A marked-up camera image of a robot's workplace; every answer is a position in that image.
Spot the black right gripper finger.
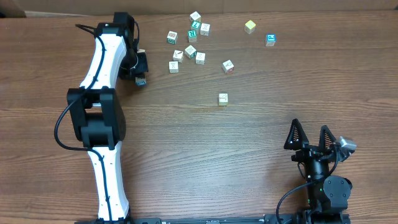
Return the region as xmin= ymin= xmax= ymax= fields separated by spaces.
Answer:
xmin=284 ymin=119 xmax=309 ymax=150
xmin=318 ymin=125 xmax=336 ymax=148

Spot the green L wooden block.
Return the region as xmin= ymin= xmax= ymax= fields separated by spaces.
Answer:
xmin=190 ymin=21 xmax=201 ymax=32

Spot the red Q wooden block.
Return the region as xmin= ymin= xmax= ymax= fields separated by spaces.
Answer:
xmin=222 ymin=60 xmax=234 ymax=74

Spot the wooden block red picture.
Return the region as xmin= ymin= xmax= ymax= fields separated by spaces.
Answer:
xmin=172 ymin=50 xmax=183 ymax=63

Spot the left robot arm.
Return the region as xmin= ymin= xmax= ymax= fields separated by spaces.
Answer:
xmin=65 ymin=12 xmax=149 ymax=223

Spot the blue-sided wooden block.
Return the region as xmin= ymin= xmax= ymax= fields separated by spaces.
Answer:
xmin=200 ymin=23 xmax=210 ymax=36

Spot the green R wooden block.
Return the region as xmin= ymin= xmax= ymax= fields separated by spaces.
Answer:
xmin=187 ymin=30 xmax=197 ymax=43

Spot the green-sided tilted wooden block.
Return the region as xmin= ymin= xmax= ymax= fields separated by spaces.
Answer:
xmin=184 ymin=45 xmax=197 ymax=59

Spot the brown cardboard backdrop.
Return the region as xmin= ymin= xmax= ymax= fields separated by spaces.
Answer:
xmin=1 ymin=0 xmax=397 ymax=17

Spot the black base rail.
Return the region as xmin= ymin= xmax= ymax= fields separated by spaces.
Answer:
xmin=74 ymin=214 xmax=351 ymax=224

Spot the blue-edged wooden block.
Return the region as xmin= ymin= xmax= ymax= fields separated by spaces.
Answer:
xmin=135 ymin=77 xmax=147 ymax=86

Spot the plain wooden block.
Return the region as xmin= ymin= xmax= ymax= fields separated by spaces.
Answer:
xmin=169 ymin=61 xmax=179 ymax=73

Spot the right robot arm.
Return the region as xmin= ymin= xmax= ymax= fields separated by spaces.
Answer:
xmin=275 ymin=119 xmax=357 ymax=223

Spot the yellow top wooden block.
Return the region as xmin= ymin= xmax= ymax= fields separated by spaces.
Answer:
xmin=244 ymin=20 xmax=256 ymax=34

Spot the yellow-edged wooden block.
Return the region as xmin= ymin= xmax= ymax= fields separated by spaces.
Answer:
xmin=218 ymin=93 xmax=228 ymax=106

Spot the top wooden letter block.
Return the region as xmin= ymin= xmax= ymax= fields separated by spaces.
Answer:
xmin=190 ymin=11 xmax=201 ymax=22

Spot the blue P wooden block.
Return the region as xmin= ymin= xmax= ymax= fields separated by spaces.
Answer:
xmin=265 ymin=34 xmax=276 ymax=47

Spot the green B wooden block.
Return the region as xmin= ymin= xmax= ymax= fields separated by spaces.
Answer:
xmin=167 ymin=30 xmax=178 ymax=45

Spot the yellow-sided wooden block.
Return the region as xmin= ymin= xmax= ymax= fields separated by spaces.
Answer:
xmin=195 ymin=52 xmax=206 ymax=65

